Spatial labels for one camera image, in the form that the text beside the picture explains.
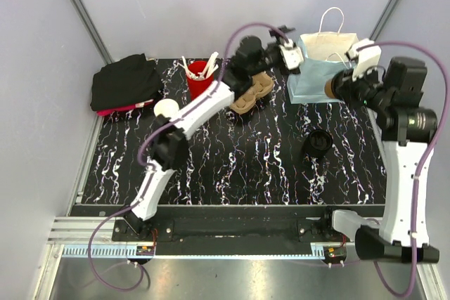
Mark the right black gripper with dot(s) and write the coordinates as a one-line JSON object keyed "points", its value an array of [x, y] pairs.
{"points": [[347, 88]]}

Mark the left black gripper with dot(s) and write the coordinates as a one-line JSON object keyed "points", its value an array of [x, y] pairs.
{"points": [[279, 34]]}

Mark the brown paper cup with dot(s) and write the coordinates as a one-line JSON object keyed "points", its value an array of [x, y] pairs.
{"points": [[328, 89]]}

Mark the light blue paper bag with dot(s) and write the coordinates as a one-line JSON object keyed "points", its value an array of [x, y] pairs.
{"points": [[324, 56]]}

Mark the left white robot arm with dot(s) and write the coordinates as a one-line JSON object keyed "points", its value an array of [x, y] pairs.
{"points": [[242, 80]]}

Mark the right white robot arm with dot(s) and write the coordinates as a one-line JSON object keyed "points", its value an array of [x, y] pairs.
{"points": [[406, 132]]}

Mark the white stirrers bundle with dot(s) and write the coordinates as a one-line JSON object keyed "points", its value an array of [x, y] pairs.
{"points": [[205, 71]]}

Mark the stack of black cup lids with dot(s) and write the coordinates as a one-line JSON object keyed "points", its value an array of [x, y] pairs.
{"points": [[317, 143]]}

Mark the red cup holder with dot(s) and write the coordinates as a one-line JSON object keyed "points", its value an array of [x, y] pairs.
{"points": [[196, 85]]}

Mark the stack of brown paper cups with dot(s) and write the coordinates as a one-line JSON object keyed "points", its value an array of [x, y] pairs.
{"points": [[166, 107]]}

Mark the black folded cloth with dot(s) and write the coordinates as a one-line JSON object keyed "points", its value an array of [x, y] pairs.
{"points": [[129, 81]]}

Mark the pink cloth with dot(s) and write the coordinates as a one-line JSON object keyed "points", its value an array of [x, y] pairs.
{"points": [[107, 112]]}

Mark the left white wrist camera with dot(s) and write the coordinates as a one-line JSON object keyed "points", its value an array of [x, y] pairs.
{"points": [[292, 57]]}

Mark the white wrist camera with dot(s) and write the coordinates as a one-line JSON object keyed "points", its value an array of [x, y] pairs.
{"points": [[292, 57], [364, 54]]}

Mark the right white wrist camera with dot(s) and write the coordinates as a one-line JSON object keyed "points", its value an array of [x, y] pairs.
{"points": [[364, 54]]}

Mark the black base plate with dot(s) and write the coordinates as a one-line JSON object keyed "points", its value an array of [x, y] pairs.
{"points": [[227, 231]]}

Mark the aluminium frame rail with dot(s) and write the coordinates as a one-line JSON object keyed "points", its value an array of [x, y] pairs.
{"points": [[83, 262]]}

